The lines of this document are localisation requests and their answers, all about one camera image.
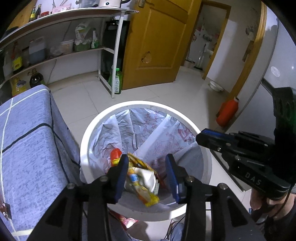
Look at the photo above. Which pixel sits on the red lidded jar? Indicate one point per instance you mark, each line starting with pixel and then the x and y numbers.
pixel 45 13

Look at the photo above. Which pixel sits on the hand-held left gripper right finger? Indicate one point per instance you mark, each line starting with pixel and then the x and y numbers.
pixel 172 176

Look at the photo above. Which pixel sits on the yellow snack bag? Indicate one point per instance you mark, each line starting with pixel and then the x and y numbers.
pixel 150 198

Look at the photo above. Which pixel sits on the soy sauce bottle yellow label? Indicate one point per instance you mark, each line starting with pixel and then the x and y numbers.
pixel 17 61

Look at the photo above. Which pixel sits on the olive oil bottle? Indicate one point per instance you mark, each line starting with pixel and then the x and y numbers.
pixel 32 15

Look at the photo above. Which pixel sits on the white plastic bin liner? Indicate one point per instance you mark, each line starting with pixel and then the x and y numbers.
pixel 148 129

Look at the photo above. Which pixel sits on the white rimmed trash bin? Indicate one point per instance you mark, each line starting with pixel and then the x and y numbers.
pixel 92 129

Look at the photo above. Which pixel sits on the wooden cutting board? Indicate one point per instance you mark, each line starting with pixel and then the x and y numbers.
pixel 20 14

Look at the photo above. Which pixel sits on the person's right hand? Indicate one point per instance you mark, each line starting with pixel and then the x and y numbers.
pixel 260 201

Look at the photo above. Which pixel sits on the yellow oil bottle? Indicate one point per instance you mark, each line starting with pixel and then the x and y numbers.
pixel 19 87

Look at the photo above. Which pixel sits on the dark oil bottle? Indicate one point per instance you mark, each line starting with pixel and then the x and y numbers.
pixel 37 80

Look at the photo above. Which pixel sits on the white spray bottle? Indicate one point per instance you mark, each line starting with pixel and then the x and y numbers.
pixel 7 67

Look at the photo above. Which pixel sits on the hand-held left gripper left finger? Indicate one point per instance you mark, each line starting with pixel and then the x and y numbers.
pixel 121 176

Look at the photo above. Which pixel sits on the pink chopstick holder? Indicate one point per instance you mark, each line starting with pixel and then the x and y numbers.
pixel 61 9

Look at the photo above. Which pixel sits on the dark sauce bottle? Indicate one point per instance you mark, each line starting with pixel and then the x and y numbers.
pixel 38 11

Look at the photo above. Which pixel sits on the yellow wooden door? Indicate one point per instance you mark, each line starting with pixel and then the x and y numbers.
pixel 157 41

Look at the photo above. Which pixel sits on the red plastic bag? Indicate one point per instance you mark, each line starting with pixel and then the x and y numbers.
pixel 115 155

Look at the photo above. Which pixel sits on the green plastic bottle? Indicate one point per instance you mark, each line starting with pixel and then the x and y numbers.
pixel 116 81

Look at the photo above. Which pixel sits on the white plastic bags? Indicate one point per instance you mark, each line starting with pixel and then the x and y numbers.
pixel 83 31

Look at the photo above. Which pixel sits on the person's leg in jeans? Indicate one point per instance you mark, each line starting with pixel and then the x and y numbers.
pixel 177 233

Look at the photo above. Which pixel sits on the white electric kettle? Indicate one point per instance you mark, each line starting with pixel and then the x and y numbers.
pixel 111 2

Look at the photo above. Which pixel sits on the green basin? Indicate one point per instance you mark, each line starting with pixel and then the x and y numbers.
pixel 82 47

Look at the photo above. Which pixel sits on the blue checked tablecloth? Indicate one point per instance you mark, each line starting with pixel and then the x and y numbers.
pixel 27 143

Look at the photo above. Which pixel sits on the white bowl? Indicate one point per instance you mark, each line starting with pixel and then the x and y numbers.
pixel 216 87

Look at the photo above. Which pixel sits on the orange thermos bottle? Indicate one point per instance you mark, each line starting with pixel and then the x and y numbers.
pixel 227 112

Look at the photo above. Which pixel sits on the clear plastic container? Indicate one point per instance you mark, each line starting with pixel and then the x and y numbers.
pixel 66 47

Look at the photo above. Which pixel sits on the blue liquid jug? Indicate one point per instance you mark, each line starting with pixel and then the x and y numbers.
pixel 37 53

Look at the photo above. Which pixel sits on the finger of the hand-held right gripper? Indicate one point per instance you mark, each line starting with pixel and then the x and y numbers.
pixel 252 139
pixel 210 141

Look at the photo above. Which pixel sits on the wooden door frame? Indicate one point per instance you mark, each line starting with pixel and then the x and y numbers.
pixel 222 34

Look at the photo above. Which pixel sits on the white metal rack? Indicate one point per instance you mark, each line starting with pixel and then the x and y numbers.
pixel 118 46

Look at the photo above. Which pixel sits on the black white cooker pot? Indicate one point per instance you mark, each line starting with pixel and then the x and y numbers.
pixel 87 2

